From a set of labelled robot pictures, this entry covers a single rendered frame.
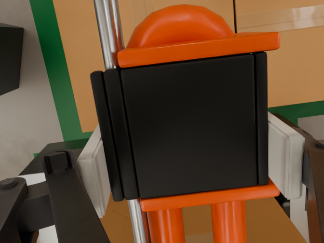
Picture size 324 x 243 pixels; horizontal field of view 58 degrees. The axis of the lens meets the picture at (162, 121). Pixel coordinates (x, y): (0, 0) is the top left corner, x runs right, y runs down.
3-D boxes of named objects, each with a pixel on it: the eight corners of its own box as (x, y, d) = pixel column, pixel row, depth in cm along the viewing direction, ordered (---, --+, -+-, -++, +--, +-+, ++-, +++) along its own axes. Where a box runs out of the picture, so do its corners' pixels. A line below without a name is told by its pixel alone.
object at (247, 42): (250, 158, 20) (281, 197, 15) (144, 170, 20) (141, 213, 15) (247, 31, 18) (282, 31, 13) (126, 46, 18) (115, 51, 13)
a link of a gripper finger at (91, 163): (104, 219, 13) (87, 221, 13) (120, 155, 20) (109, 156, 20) (93, 157, 12) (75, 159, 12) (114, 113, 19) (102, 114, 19)
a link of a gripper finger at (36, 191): (76, 231, 11) (-2, 239, 11) (99, 171, 16) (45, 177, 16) (69, 196, 11) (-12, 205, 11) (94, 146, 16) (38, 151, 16)
